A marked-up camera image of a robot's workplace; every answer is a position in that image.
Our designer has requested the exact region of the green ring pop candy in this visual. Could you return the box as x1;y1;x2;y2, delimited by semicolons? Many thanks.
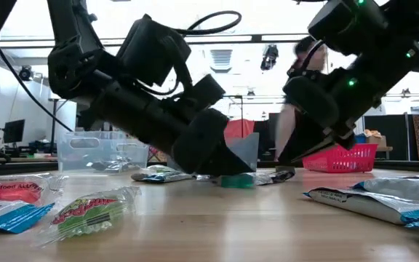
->
36;186;142;248

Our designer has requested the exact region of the silver ceiling air duct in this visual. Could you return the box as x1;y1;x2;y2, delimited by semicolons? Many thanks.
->
209;48;234;74

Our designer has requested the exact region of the blue ring pop candy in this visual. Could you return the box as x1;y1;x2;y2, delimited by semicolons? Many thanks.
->
219;173;257;189

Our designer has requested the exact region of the red plastic basket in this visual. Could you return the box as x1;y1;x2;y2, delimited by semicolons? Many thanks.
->
301;143;379;174

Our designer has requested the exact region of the cardboard box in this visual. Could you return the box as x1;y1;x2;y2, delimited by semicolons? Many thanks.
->
363;129;388;148

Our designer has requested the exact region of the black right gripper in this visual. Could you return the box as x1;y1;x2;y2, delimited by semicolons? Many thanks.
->
277;39;419;165

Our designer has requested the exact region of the black left camera cable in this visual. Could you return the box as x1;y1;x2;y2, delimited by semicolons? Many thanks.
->
175;9;243;37

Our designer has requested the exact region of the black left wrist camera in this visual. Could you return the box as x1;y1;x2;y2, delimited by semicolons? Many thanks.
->
116;13;193;87

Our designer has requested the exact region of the clear plastic bin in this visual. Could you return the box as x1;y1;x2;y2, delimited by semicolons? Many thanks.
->
56;130;151;174

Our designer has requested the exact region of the orange cloth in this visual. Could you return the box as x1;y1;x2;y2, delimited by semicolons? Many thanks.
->
223;119;256;139

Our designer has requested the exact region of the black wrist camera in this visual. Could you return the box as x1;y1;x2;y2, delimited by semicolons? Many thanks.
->
116;13;193;87
306;0;389;56

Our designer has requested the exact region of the black computer monitor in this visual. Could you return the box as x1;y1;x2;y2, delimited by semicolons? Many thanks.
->
2;119;26;144

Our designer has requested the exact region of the red ring pop candy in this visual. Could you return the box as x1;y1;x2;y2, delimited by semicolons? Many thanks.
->
0;172;68;205

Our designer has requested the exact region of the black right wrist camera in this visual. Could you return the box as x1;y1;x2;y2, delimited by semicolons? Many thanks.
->
306;0;389;56

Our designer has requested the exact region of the black partition panel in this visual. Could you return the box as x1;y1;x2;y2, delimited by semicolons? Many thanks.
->
363;114;411;162

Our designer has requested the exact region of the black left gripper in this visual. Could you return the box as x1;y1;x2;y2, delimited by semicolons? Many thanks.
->
92;74;255;177

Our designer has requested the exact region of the black ceiling-hung camera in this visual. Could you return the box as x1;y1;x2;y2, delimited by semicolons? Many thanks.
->
17;65;35;82
259;44;280;73

